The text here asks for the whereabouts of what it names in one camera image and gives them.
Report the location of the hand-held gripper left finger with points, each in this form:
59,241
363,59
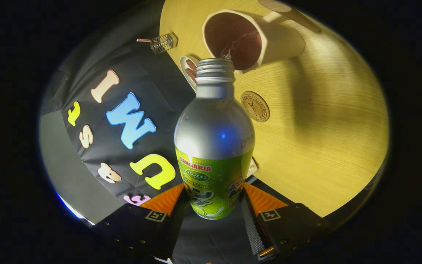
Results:
134,227

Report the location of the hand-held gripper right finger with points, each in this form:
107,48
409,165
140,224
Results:
251,227

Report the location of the silver green juice bottle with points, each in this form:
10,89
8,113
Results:
213,128

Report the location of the round wooden coaster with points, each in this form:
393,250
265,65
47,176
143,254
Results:
255,106

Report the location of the beige cup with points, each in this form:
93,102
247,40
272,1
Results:
284,42

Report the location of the wooden table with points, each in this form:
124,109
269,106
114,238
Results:
324,139

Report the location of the brown meat patty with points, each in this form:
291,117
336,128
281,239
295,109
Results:
191,65
192,77

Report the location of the white oval plate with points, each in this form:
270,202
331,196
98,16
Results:
183,71

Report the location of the pink stick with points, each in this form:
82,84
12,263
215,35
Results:
144,40

